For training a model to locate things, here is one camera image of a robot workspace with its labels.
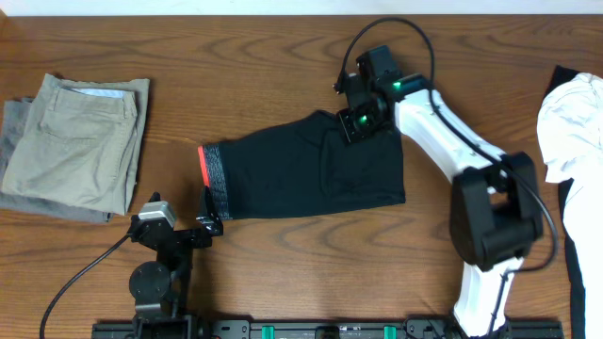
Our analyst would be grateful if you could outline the black leggings with red waistband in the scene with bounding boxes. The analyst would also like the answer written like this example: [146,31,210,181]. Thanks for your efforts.
[198,110,406,219]

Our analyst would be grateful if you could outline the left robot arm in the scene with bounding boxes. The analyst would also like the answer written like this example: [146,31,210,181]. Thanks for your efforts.
[127,186,223,321]

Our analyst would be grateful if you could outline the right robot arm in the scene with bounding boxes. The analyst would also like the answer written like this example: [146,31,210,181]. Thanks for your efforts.
[334,71,545,338]

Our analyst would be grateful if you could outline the folded khaki pants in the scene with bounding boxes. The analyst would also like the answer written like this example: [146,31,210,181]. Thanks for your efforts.
[1,74,150,215]

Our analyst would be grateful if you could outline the folded grey garment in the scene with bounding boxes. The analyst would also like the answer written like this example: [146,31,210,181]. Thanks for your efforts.
[1,98,112,223]

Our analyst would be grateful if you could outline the white crumpled garment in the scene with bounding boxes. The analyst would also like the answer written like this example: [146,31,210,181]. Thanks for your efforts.
[537,71,602,338]

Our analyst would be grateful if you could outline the black garment under white one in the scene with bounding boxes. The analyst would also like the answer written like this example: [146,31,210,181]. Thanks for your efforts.
[546,64,585,339]

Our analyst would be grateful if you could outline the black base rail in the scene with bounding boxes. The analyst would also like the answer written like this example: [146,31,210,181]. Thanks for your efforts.
[91,319,564,339]

